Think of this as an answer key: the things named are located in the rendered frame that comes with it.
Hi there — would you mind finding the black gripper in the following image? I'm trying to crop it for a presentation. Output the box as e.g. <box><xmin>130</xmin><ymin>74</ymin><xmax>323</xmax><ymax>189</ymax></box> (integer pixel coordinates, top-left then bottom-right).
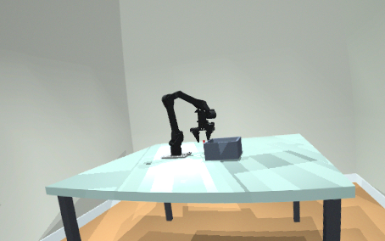
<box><xmin>190</xmin><ymin>119</ymin><xmax>215</xmax><ymax>143</ymax></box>

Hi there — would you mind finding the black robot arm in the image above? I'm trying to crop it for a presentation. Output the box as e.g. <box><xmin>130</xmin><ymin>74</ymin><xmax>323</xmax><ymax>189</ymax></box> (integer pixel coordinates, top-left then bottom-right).
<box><xmin>161</xmin><ymin>91</ymin><xmax>216</xmax><ymax>156</ymax></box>

